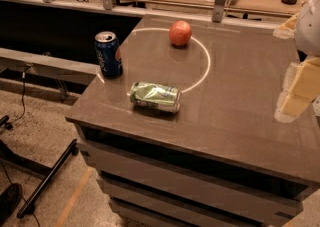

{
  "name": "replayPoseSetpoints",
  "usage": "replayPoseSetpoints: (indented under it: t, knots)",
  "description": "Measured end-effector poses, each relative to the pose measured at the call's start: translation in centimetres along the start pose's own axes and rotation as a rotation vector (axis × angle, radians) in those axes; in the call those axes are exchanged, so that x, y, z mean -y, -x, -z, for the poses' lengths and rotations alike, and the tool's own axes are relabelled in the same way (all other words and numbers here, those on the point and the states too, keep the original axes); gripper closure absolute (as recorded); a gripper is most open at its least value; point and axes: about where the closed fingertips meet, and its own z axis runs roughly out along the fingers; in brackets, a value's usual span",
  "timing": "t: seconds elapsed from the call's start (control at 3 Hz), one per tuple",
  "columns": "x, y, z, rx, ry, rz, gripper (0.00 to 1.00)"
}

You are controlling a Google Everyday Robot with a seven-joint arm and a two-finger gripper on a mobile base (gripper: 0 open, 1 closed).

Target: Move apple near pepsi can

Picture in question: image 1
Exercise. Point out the black chair base leg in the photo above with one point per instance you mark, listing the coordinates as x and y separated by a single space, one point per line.
29 206

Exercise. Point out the grey drawer cabinet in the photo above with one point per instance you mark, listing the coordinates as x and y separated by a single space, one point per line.
222 160

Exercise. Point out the blue pepsi can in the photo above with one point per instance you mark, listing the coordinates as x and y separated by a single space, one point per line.
108 54

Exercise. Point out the red apple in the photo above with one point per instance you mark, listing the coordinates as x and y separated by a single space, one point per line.
180 33

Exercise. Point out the crushed green soda can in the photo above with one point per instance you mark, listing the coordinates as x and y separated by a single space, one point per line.
155 96

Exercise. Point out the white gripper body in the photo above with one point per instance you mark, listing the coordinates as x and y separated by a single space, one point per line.
309 27

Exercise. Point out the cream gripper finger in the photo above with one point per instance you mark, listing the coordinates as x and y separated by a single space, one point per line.
286 30
301 86

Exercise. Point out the black shoe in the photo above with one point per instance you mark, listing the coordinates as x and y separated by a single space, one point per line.
9 200

